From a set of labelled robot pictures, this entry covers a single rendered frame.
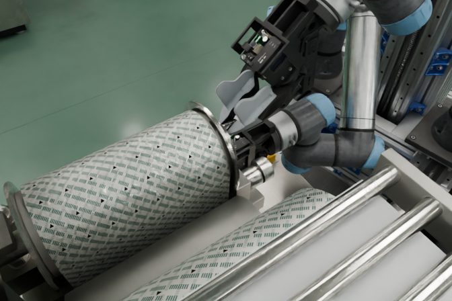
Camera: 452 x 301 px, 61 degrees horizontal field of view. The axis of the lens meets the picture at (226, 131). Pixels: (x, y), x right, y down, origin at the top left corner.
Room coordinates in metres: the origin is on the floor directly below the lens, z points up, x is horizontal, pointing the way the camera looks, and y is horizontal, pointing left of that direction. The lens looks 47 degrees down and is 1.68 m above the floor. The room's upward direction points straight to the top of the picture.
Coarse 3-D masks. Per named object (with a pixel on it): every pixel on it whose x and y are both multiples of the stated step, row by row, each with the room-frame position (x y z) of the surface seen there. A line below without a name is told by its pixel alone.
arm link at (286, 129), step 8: (280, 112) 0.55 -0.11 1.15; (272, 120) 0.52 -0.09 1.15; (280, 120) 0.52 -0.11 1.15; (288, 120) 0.53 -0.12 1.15; (280, 128) 0.51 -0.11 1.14; (288, 128) 0.51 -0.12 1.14; (296, 128) 0.52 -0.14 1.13; (280, 136) 0.50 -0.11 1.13; (288, 136) 0.50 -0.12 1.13; (296, 136) 0.51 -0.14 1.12; (280, 144) 0.49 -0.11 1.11; (288, 144) 0.50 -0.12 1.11
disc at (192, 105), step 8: (192, 104) 0.40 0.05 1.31; (200, 104) 0.39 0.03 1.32; (200, 112) 0.38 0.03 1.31; (208, 112) 0.37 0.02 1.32; (208, 120) 0.37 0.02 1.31; (216, 120) 0.36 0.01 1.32; (216, 128) 0.35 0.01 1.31; (224, 136) 0.34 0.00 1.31; (224, 144) 0.33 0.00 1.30; (232, 152) 0.32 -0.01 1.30; (232, 160) 0.32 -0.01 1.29; (232, 168) 0.32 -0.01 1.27; (232, 176) 0.32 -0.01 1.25; (232, 184) 0.32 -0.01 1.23; (232, 192) 0.32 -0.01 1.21
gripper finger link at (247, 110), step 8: (264, 88) 0.40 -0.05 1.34; (256, 96) 0.39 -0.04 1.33; (264, 96) 0.40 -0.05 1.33; (272, 96) 0.40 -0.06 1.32; (240, 104) 0.37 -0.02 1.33; (248, 104) 0.38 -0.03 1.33; (256, 104) 0.39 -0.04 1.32; (264, 104) 0.39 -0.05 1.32; (240, 112) 0.37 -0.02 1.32; (248, 112) 0.38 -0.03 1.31; (256, 112) 0.39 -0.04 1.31; (240, 120) 0.38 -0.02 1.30; (248, 120) 0.38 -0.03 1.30; (256, 120) 0.38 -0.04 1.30; (232, 128) 0.38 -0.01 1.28; (240, 128) 0.38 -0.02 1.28; (248, 128) 0.38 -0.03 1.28
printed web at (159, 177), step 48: (144, 144) 0.32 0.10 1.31; (192, 144) 0.33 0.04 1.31; (48, 192) 0.25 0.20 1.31; (96, 192) 0.25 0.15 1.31; (144, 192) 0.26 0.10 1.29; (192, 192) 0.28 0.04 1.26; (48, 240) 0.20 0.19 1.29; (96, 240) 0.21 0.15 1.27; (144, 240) 0.24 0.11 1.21; (240, 240) 0.15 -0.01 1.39; (144, 288) 0.11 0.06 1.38; (192, 288) 0.11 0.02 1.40
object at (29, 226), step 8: (216, 136) 0.35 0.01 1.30; (224, 152) 0.33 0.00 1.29; (16, 192) 0.26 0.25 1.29; (16, 200) 0.24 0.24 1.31; (24, 208) 0.23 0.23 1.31; (24, 216) 0.22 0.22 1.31; (24, 224) 0.21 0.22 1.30; (32, 224) 0.21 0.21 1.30; (32, 232) 0.21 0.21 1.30; (32, 240) 0.20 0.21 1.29; (40, 240) 0.20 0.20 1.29; (40, 248) 0.19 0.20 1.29; (40, 256) 0.19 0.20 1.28; (48, 256) 0.19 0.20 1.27; (48, 264) 0.18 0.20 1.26; (56, 272) 0.18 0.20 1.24
